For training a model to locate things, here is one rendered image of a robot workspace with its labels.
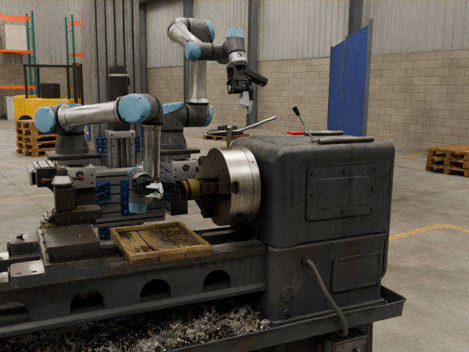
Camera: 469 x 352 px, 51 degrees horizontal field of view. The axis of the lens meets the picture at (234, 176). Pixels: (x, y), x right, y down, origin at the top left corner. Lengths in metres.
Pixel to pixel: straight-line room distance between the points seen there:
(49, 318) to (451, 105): 11.85
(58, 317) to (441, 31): 12.24
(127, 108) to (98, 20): 0.68
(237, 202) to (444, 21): 11.71
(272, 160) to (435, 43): 11.65
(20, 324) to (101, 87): 1.26
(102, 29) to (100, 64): 0.17
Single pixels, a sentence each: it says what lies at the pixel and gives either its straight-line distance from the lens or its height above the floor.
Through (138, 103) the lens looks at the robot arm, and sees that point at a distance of 2.02.
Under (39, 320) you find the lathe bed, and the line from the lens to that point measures 1.79.
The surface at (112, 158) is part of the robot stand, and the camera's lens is 2.52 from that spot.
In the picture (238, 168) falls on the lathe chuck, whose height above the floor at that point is 1.17.
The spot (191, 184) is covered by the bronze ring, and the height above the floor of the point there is 1.10.
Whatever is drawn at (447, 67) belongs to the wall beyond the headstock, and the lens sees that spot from 13.04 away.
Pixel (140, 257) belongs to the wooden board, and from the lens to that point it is 1.74.
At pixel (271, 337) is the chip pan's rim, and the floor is 0.56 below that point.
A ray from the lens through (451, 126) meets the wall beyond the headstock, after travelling 12.93.
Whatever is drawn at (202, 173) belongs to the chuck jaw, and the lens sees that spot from 1.95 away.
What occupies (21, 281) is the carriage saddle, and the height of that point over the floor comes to 0.89.
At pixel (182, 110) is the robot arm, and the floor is 1.35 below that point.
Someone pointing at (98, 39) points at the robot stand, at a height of 1.70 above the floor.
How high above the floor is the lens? 1.47
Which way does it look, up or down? 10 degrees down
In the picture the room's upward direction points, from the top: 1 degrees clockwise
